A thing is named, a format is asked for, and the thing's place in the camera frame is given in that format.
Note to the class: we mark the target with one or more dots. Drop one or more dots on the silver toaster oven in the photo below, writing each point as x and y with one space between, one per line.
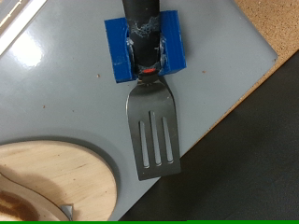
62 93

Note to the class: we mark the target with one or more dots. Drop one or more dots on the metal spatula with blue block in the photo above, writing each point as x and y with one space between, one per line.
152 109

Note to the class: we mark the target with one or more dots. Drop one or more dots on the round wooden board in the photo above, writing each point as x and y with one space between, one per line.
81 168

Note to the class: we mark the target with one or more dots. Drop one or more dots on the white bread slice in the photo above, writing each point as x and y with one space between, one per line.
15 208

